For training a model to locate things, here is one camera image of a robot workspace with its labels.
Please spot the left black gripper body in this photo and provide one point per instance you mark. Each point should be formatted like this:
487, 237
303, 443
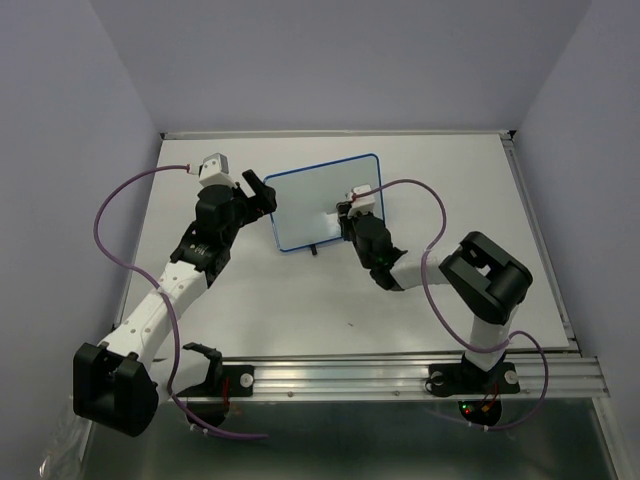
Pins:
233, 228

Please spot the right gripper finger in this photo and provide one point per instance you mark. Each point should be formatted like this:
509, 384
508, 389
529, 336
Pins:
343, 208
346, 228

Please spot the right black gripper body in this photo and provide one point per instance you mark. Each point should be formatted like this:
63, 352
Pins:
366, 262

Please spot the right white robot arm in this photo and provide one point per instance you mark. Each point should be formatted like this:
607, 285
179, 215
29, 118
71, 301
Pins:
490, 281

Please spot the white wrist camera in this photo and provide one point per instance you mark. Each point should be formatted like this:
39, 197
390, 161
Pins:
361, 201
214, 170

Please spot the blue framed small whiteboard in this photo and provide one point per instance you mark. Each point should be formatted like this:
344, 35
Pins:
306, 199

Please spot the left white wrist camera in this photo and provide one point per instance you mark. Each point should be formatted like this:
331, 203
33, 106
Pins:
214, 170

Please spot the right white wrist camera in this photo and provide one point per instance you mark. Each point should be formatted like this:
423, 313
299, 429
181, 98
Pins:
361, 201

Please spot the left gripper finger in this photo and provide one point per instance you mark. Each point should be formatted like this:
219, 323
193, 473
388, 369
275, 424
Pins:
250, 208
265, 193

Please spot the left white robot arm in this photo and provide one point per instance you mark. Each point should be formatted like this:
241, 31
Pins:
120, 382

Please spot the aluminium mounting rail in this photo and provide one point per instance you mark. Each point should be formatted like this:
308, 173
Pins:
404, 378

